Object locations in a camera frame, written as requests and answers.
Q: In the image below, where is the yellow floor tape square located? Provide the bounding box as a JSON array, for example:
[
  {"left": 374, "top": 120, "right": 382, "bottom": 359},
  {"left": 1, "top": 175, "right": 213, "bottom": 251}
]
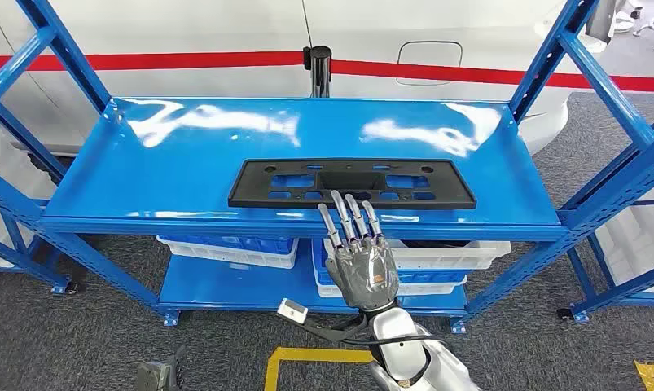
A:
[{"left": 634, "top": 360, "right": 654, "bottom": 391}]

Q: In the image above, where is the red barrier belt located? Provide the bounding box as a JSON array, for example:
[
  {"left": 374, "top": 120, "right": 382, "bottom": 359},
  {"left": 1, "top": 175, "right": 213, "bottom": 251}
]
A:
[{"left": 0, "top": 51, "right": 654, "bottom": 94}]

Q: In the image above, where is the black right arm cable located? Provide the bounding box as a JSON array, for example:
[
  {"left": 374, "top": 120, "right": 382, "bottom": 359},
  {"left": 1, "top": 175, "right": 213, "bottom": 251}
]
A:
[{"left": 341, "top": 332, "right": 447, "bottom": 388}]

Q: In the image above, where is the white car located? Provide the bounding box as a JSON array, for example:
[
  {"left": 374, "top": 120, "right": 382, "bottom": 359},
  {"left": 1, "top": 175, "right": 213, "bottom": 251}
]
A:
[{"left": 0, "top": 0, "right": 611, "bottom": 157}]

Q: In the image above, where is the grey metal post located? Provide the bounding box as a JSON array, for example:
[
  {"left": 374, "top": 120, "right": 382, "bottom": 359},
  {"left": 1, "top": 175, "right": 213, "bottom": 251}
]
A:
[{"left": 585, "top": 0, "right": 619, "bottom": 44}]

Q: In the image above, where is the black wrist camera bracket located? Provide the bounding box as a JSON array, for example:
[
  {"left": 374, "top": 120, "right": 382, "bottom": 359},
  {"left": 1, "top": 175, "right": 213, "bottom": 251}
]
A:
[{"left": 289, "top": 315, "right": 372, "bottom": 344}]

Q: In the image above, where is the white round floor stand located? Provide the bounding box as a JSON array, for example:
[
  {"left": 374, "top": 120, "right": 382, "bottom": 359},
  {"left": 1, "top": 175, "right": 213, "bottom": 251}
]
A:
[{"left": 612, "top": 0, "right": 645, "bottom": 33}]

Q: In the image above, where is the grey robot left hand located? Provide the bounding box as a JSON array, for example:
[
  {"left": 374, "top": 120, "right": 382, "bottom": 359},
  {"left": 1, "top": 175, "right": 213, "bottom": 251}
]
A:
[{"left": 136, "top": 358, "right": 178, "bottom": 391}]

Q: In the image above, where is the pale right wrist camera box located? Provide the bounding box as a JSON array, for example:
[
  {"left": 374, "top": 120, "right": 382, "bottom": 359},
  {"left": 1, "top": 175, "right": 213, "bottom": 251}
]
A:
[{"left": 276, "top": 298, "right": 309, "bottom": 326}]

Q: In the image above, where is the black stanchion post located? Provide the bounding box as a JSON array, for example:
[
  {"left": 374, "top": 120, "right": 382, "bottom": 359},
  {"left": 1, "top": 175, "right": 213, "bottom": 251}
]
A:
[{"left": 303, "top": 46, "right": 333, "bottom": 99}]

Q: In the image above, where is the black plastic plate bracket part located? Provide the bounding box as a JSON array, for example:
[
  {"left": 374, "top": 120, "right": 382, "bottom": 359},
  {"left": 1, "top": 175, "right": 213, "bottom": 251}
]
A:
[{"left": 227, "top": 157, "right": 477, "bottom": 210}]

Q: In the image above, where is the blue steel shelf rack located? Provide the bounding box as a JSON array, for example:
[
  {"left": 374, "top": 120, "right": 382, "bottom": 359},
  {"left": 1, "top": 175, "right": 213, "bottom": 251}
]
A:
[
  {"left": 555, "top": 178, "right": 654, "bottom": 325},
  {"left": 0, "top": 213, "right": 82, "bottom": 297},
  {"left": 0, "top": 0, "right": 654, "bottom": 335}
]

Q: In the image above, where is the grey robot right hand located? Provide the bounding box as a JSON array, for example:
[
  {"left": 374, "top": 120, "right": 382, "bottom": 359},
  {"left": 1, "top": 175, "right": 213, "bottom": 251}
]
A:
[{"left": 316, "top": 188, "right": 402, "bottom": 313}]

